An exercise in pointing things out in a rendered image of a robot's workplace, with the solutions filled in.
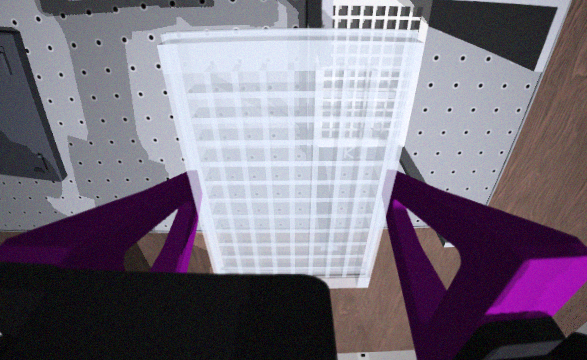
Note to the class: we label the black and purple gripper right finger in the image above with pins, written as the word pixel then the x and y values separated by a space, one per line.
pixel 511 268

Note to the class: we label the white well plate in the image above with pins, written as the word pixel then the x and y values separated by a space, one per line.
pixel 383 14
pixel 308 223

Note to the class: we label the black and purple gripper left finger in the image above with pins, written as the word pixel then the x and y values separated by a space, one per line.
pixel 98 238

